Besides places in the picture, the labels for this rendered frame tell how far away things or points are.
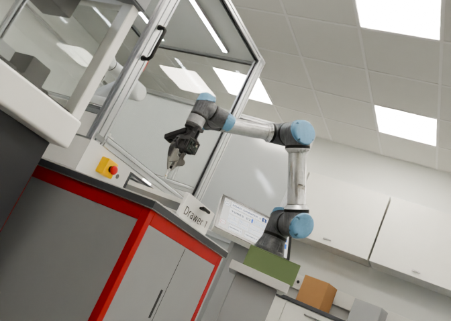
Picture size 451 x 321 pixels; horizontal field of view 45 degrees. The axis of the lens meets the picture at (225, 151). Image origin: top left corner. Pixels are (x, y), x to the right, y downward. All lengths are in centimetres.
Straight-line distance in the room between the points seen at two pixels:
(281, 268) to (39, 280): 110
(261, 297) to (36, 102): 133
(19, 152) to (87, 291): 49
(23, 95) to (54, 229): 47
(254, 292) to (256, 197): 181
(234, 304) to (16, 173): 115
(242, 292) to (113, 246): 91
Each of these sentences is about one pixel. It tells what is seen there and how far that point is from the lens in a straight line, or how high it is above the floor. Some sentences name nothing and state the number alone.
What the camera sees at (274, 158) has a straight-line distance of 430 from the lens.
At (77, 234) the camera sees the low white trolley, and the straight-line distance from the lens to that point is 182.
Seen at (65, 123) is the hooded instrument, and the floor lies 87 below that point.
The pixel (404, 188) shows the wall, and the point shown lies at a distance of 617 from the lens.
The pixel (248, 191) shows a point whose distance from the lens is 425.
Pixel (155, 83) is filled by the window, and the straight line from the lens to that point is 254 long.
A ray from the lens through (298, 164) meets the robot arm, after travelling 247.
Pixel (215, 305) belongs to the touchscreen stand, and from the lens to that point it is 338.
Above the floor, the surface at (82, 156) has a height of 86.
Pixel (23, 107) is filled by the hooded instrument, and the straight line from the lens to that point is 170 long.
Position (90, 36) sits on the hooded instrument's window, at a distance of 185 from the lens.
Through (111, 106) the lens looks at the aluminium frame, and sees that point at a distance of 233.
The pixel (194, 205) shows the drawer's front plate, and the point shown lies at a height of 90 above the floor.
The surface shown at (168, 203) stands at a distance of 238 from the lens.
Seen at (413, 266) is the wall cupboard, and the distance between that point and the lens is 557.
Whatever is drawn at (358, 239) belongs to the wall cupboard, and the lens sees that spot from 566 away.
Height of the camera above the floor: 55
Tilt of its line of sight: 15 degrees up
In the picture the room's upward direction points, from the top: 25 degrees clockwise
